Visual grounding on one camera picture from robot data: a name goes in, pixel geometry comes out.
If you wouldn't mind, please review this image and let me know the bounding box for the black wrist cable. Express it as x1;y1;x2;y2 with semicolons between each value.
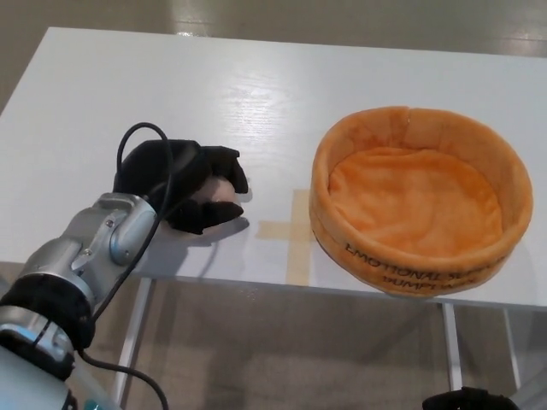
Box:
79;122;173;410

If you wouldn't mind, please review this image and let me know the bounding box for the white metal table leg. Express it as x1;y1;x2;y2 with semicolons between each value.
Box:
441;300;464;389
114;278;153;405
503;306;524;390

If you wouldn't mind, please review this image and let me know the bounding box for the orange plush round basket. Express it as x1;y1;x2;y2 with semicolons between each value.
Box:
310;106;536;302

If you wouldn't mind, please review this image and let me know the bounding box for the pink round plush toy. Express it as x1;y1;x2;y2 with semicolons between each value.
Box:
192;175;238;207

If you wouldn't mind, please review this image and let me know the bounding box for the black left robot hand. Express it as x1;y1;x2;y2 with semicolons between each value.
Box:
111;138;251;237

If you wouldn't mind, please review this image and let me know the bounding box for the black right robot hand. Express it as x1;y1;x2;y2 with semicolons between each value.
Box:
421;385;517;410

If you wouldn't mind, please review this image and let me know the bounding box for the beige masking tape strip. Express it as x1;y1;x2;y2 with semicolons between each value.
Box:
256;220;318;242
285;189;318;285

